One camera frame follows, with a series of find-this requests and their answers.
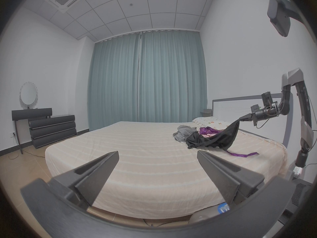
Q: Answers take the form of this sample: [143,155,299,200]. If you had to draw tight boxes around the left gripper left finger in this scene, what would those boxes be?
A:
[49,151,120,210]

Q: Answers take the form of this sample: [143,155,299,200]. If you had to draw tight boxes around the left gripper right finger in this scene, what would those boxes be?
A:
[197,150,265,205]

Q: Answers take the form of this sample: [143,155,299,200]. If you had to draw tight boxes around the black T-shirt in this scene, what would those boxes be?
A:
[186,119,241,151]

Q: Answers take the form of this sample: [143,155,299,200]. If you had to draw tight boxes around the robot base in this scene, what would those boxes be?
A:
[188,166,314,226]

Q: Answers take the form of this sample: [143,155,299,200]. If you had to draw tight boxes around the bed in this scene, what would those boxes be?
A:
[45,96,290,220]

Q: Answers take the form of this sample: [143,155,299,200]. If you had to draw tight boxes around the purple garment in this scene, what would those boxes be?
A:
[199,126,260,158]

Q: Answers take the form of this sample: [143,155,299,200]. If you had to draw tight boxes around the white printed pillow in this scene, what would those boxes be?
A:
[192,117,231,131]

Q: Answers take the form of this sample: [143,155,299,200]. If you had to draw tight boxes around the grey garment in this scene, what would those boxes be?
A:
[173,125,198,143]

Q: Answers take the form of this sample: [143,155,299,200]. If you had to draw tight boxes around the grey bedside table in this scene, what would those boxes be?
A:
[200,108,213,121]

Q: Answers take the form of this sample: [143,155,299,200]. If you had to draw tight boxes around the black dressing table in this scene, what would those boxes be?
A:
[11,108,53,155]

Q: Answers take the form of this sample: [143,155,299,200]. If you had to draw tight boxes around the blue-green curtain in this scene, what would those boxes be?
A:
[87,32,142,131]
[137,29,208,123]

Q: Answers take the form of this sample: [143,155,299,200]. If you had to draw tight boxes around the round white-framed mirror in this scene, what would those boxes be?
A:
[20,82,38,109]

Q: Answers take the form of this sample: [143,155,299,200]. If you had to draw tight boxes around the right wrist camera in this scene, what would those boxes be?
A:
[262,91,278,109]

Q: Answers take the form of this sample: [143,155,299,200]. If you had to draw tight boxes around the black cable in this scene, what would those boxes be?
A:
[143,218,192,227]
[9,142,47,159]

